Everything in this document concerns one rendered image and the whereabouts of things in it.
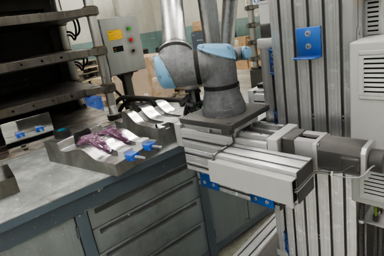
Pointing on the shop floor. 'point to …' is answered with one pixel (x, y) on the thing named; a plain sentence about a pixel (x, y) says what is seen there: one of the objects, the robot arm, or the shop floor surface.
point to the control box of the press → (123, 50)
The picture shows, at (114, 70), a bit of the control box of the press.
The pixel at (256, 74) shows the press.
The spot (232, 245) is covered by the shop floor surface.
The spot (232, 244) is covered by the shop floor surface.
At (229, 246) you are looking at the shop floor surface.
